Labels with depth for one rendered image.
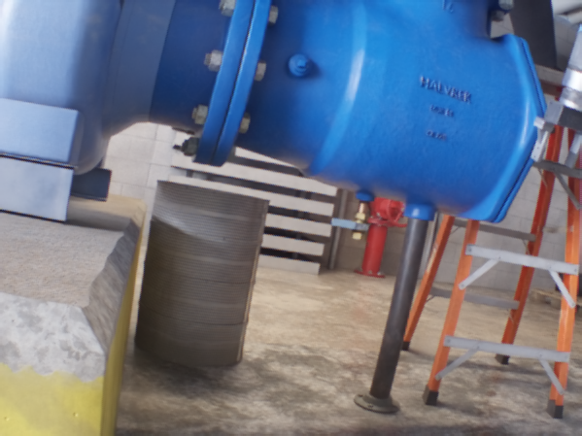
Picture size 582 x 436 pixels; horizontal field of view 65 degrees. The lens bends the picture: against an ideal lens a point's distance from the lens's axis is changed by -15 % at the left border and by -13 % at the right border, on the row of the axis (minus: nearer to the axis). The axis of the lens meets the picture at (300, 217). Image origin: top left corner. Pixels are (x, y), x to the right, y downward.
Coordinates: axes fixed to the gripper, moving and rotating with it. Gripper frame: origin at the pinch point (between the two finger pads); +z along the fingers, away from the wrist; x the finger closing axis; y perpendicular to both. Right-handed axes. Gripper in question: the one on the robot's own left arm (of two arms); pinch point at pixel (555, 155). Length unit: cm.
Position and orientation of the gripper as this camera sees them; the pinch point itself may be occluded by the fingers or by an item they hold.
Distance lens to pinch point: 132.2
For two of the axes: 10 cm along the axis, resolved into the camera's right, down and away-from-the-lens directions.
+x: -9.3, -0.5, -3.6
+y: -2.9, -4.9, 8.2
